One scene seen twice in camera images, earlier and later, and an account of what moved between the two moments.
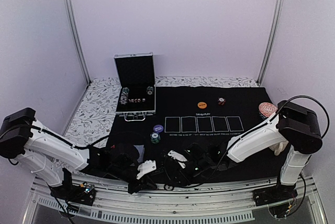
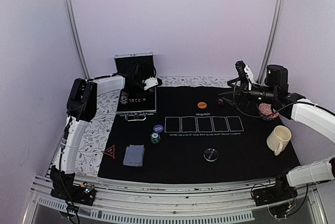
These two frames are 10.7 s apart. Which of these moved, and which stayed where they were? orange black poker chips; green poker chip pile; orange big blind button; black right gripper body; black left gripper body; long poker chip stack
Moved: black right gripper body; black left gripper body
Stayed: orange big blind button; green poker chip pile; long poker chip stack; orange black poker chips
